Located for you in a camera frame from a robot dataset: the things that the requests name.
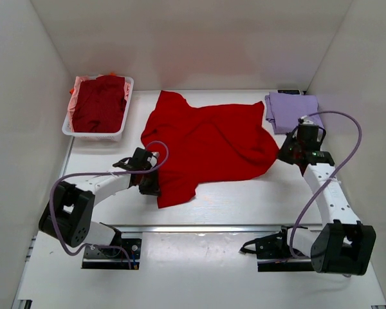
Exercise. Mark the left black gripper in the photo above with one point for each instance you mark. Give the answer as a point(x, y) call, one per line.
point(153, 189)

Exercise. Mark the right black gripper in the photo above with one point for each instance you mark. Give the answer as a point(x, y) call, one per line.
point(289, 138)

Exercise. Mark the bright red t shirt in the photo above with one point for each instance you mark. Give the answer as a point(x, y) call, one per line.
point(221, 143)

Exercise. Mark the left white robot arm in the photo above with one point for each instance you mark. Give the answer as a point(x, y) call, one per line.
point(68, 213)

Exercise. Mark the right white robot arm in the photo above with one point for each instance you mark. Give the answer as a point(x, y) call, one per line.
point(343, 246)

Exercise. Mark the folded lavender t shirt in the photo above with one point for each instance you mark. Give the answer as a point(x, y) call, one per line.
point(284, 110)

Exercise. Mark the small dark device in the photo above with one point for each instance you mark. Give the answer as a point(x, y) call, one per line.
point(290, 91)

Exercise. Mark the dark red shirt in basket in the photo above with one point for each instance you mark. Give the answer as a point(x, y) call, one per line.
point(101, 105)

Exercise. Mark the pink shirt in basket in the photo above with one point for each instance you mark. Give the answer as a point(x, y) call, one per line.
point(74, 97)

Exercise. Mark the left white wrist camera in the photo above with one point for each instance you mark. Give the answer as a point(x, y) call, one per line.
point(154, 158)

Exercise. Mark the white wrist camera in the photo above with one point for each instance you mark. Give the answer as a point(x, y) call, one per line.
point(305, 119)
point(154, 158)

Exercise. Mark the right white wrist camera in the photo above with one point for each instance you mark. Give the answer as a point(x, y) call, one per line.
point(305, 119)

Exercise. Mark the silver aluminium rail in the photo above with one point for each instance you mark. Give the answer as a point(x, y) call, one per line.
point(198, 228)

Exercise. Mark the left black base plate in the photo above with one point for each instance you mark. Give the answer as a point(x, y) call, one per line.
point(115, 259)

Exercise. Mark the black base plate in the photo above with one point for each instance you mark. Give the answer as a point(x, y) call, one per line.
point(273, 254)
point(115, 259)

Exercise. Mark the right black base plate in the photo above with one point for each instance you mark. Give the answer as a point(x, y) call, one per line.
point(273, 254)

